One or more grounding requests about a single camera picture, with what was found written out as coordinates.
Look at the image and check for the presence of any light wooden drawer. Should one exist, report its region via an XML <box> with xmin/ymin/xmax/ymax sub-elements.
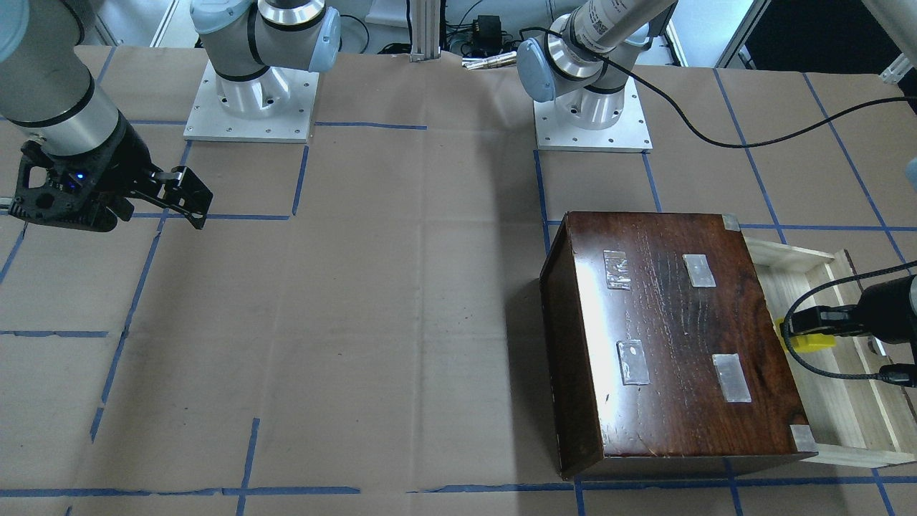
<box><xmin>744</xmin><ymin>238</ymin><xmax>917</xmax><ymax>468</ymax></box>

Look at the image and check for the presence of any yellow block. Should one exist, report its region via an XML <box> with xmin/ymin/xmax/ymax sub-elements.
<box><xmin>774</xmin><ymin>317</ymin><xmax>837</xmax><ymax>353</ymax></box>

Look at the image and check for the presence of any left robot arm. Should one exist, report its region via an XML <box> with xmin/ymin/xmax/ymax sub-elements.
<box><xmin>542</xmin><ymin>1</ymin><xmax>915</xmax><ymax>265</ymax></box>

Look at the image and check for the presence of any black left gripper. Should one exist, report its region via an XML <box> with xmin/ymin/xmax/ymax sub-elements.
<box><xmin>787</xmin><ymin>277</ymin><xmax>916</xmax><ymax>344</ymax></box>

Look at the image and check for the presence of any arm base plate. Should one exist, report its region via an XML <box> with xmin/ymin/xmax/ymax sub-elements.
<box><xmin>534</xmin><ymin>79</ymin><xmax>653</xmax><ymax>153</ymax></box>
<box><xmin>183</xmin><ymin>63</ymin><xmax>321</xmax><ymax>144</ymax></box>

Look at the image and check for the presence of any dark wooden drawer cabinet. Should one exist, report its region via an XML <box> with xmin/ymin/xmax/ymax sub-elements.
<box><xmin>539</xmin><ymin>211</ymin><xmax>817</xmax><ymax>480</ymax></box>

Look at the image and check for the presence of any aluminium frame post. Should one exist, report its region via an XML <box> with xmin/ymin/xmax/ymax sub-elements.
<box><xmin>406</xmin><ymin>1</ymin><xmax>446</xmax><ymax>62</ymax></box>

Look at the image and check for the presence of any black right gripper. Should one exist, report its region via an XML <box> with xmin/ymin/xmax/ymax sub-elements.
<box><xmin>7</xmin><ymin>118</ymin><xmax>213</xmax><ymax>232</ymax></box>

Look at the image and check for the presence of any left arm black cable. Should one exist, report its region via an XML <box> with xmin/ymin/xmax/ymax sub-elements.
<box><xmin>519</xmin><ymin>27</ymin><xmax>917</xmax><ymax>149</ymax></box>

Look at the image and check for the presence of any brown paper table cover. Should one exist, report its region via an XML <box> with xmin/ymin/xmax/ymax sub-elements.
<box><xmin>1</xmin><ymin>46</ymin><xmax>915</xmax><ymax>515</ymax></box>

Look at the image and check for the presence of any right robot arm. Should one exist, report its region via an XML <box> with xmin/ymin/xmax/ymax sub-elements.
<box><xmin>2</xmin><ymin>1</ymin><xmax>341</xmax><ymax>232</ymax></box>

